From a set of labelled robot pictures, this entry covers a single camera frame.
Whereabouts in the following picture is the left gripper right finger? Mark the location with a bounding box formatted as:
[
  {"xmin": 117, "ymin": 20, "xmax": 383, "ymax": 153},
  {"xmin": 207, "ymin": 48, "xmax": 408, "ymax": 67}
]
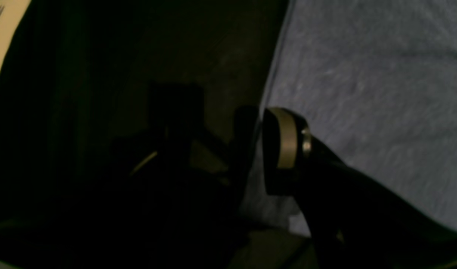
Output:
[{"xmin": 262, "ymin": 107, "xmax": 457, "ymax": 269}]

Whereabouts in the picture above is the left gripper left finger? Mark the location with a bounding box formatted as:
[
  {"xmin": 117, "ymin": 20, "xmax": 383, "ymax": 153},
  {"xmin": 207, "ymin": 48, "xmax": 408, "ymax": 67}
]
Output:
[{"xmin": 84, "ymin": 84, "xmax": 259, "ymax": 269}]

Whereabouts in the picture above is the blue-grey t-shirt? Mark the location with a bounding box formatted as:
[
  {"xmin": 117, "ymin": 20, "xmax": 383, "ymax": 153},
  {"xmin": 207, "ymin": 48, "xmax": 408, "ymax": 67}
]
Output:
[{"xmin": 261, "ymin": 0, "xmax": 457, "ymax": 231}]

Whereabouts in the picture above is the black table cloth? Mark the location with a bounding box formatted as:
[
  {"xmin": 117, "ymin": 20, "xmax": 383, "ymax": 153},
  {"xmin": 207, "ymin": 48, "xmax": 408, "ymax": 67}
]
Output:
[{"xmin": 0, "ymin": 0, "xmax": 289, "ymax": 269}]

